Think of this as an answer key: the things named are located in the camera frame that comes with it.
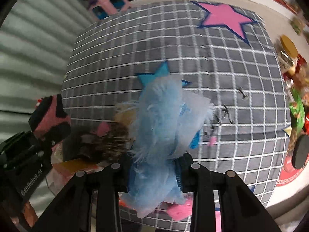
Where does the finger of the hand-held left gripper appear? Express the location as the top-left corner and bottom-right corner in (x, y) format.
(30, 132), (62, 159)

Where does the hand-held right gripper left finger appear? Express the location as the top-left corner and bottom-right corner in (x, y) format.
(31, 153), (132, 232)

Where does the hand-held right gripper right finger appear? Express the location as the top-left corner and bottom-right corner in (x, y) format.
(174, 153), (283, 232)

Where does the pink and dark knit sock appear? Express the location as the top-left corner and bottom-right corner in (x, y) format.
(28, 94), (72, 146)

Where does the leopard print scrunchie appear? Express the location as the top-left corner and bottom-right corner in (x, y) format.
(78, 123), (134, 163)

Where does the blue fluffy scrunchie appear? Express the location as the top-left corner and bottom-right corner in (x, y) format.
(127, 76), (214, 219)

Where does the beige hair band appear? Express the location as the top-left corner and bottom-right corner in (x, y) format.
(114, 108), (136, 126)

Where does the pink fluffy scrunchie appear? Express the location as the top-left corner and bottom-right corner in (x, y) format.
(166, 195), (194, 221)

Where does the red patterned round tray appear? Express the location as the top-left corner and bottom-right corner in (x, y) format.
(277, 155), (309, 187)

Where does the black round disc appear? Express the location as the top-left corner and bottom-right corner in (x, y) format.
(291, 134), (309, 170)

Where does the green snack packet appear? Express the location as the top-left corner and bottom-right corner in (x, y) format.
(288, 86), (307, 136)

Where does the grey checked star bedsheet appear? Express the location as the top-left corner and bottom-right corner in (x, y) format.
(61, 0), (291, 232)

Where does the yellow round lid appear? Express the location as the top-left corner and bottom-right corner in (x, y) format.
(279, 35), (300, 58)

